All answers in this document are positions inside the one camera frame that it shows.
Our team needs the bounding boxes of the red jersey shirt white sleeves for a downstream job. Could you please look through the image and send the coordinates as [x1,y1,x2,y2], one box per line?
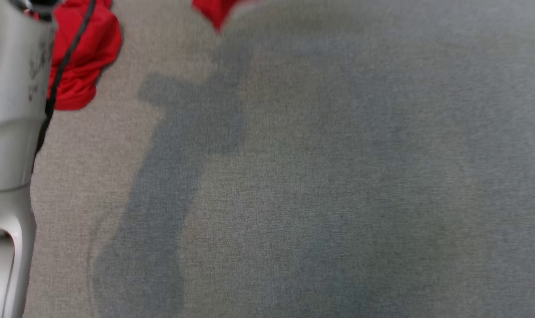
[47,0,250,111]

